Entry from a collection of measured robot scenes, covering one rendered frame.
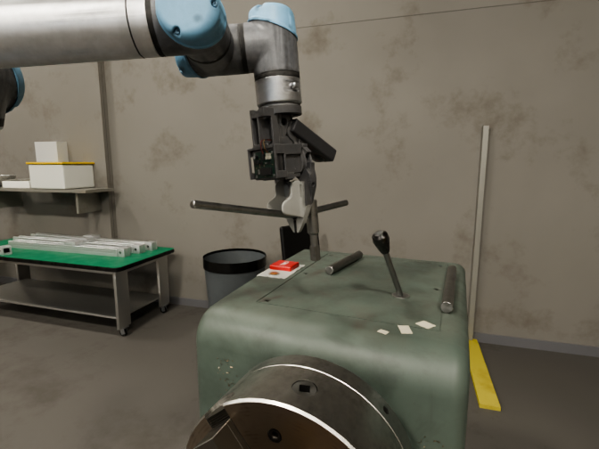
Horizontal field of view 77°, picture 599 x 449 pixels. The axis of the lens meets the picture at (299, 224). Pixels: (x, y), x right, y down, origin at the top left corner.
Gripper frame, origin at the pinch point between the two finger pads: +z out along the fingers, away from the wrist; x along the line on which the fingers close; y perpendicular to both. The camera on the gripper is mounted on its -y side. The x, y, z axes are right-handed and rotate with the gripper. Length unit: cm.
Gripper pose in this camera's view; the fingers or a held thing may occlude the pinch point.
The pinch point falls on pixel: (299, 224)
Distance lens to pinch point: 66.8
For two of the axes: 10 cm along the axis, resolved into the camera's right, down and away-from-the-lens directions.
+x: 6.9, 0.4, -7.2
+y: -7.2, 1.6, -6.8
